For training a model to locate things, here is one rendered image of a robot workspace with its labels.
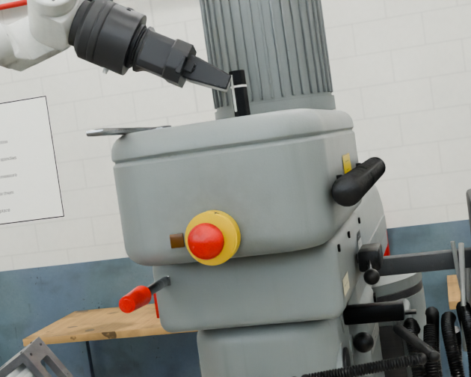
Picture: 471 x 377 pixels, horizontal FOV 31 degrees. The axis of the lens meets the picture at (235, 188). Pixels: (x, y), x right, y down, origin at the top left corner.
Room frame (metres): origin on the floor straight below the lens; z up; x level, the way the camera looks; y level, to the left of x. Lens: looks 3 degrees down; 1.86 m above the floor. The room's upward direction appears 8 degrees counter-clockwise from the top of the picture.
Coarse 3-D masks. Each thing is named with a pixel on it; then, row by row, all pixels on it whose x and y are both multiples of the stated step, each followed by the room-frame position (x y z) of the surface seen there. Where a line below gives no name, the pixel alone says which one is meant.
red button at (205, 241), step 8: (200, 224) 0.90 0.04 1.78; (208, 224) 0.90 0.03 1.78; (192, 232) 0.90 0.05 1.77; (200, 232) 0.89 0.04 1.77; (208, 232) 0.89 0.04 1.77; (216, 232) 0.89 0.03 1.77; (192, 240) 0.89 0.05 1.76; (200, 240) 0.89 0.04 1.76; (208, 240) 0.89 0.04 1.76; (216, 240) 0.89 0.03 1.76; (192, 248) 0.90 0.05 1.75; (200, 248) 0.89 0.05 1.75; (208, 248) 0.89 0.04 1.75; (216, 248) 0.89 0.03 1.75; (200, 256) 0.90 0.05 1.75; (208, 256) 0.89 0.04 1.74; (216, 256) 0.90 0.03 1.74
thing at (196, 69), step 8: (192, 56) 1.12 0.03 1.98; (192, 64) 1.11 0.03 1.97; (200, 64) 1.12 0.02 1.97; (208, 64) 1.12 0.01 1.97; (192, 72) 1.12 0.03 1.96; (200, 72) 1.12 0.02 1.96; (208, 72) 1.12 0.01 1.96; (216, 72) 1.12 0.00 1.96; (224, 72) 1.12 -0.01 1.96; (192, 80) 1.12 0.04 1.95; (200, 80) 1.12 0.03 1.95; (208, 80) 1.12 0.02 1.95; (216, 80) 1.12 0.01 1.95; (224, 80) 1.12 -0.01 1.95; (224, 88) 1.12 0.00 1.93
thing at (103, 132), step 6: (138, 126) 1.06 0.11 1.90; (156, 126) 1.11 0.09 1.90; (162, 126) 1.11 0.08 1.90; (168, 126) 1.13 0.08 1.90; (90, 132) 0.91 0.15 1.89; (96, 132) 0.91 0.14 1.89; (102, 132) 0.91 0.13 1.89; (108, 132) 0.93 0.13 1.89; (114, 132) 0.95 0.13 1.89; (120, 132) 0.97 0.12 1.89; (126, 132) 0.99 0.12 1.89
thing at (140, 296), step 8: (160, 280) 1.03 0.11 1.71; (168, 280) 1.05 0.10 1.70; (136, 288) 0.96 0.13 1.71; (144, 288) 0.96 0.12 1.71; (152, 288) 0.99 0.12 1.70; (160, 288) 1.02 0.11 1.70; (128, 296) 0.92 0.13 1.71; (136, 296) 0.93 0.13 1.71; (144, 296) 0.95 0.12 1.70; (120, 304) 0.92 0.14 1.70; (128, 304) 0.92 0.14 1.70; (136, 304) 0.92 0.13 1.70; (144, 304) 0.95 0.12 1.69; (128, 312) 0.92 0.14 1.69
